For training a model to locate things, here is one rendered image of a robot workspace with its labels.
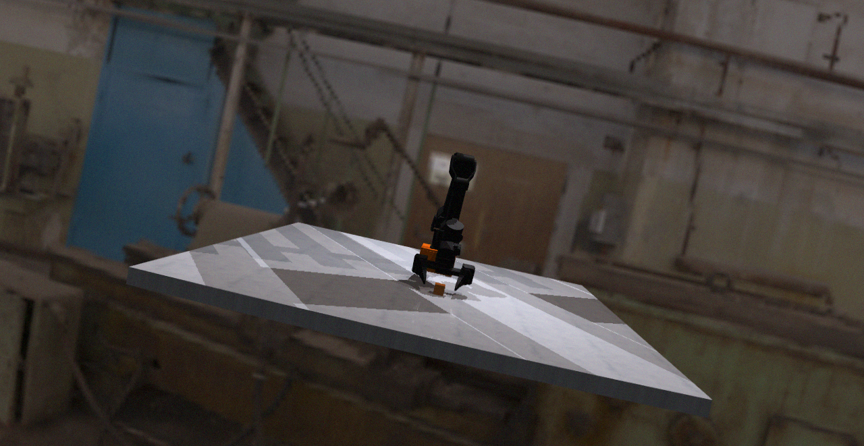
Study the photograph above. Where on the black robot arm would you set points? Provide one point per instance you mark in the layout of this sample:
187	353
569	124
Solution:
447	237

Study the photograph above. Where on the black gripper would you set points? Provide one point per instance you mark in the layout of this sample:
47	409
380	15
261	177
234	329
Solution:
444	266

